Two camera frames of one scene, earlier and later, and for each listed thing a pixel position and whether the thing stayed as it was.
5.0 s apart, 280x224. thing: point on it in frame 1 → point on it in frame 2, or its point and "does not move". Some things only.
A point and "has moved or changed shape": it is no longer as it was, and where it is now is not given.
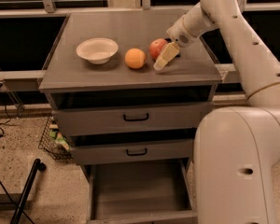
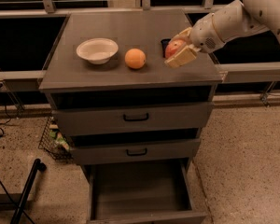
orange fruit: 134,58 does not move
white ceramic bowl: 98,50 does not move
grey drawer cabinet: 133,125 does not move
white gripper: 178,34 → 203,35
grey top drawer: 131,119 does not move
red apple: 157,47 has moved or changed shape
